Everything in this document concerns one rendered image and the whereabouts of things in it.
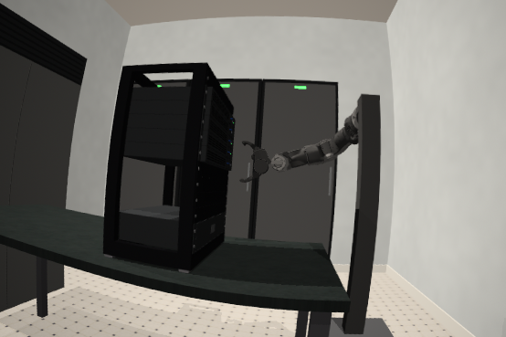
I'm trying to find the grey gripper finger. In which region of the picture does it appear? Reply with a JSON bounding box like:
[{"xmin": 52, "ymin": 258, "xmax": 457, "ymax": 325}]
[
  {"xmin": 239, "ymin": 171, "xmax": 261, "ymax": 183},
  {"xmin": 242, "ymin": 141, "xmax": 260, "ymax": 152}
]

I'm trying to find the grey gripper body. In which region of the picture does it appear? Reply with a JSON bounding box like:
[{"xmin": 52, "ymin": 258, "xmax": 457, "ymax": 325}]
[{"xmin": 251, "ymin": 149, "xmax": 283, "ymax": 174}]

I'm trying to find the black server rack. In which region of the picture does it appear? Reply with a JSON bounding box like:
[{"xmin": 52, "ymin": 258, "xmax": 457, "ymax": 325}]
[{"xmin": 103, "ymin": 63, "xmax": 236, "ymax": 273}]

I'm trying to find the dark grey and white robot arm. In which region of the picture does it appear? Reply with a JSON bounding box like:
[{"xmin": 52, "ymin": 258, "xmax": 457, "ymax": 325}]
[{"xmin": 272, "ymin": 101, "xmax": 358, "ymax": 173}]

